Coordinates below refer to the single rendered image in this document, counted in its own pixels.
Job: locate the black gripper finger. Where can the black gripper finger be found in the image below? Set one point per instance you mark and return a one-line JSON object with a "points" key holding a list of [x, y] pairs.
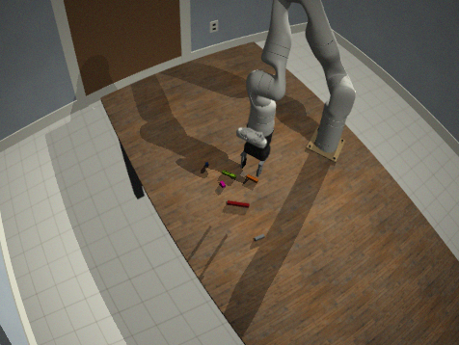
{"points": [[243, 159], [259, 169]]}

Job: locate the orange rod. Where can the orange rod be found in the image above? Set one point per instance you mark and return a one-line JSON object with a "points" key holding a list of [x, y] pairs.
{"points": [[252, 178]]}

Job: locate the lime green rod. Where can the lime green rod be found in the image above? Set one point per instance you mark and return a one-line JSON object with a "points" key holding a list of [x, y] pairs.
{"points": [[229, 174]]}

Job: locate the red rod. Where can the red rod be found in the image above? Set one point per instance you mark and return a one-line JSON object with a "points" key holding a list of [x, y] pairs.
{"points": [[235, 203]]}

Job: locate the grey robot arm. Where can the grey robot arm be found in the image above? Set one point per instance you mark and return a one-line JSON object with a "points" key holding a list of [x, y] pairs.
{"points": [[264, 88]]}

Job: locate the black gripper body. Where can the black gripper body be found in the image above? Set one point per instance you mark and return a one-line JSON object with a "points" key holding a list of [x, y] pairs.
{"points": [[258, 138]]}

